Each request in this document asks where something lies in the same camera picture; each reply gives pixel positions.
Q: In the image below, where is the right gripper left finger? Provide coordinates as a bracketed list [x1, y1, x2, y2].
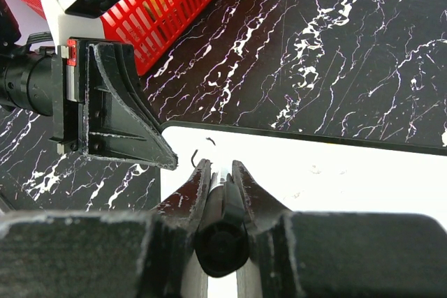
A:
[152, 159, 212, 234]

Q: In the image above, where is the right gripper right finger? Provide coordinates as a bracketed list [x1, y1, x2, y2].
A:
[232, 161, 290, 235]

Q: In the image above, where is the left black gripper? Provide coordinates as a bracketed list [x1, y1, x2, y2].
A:
[50, 38, 178, 170]

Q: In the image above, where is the white marker pen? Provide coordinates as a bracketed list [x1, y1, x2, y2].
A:
[194, 168, 249, 278]

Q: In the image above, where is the white rectangular whiteboard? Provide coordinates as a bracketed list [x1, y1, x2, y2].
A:
[161, 126, 446, 297]

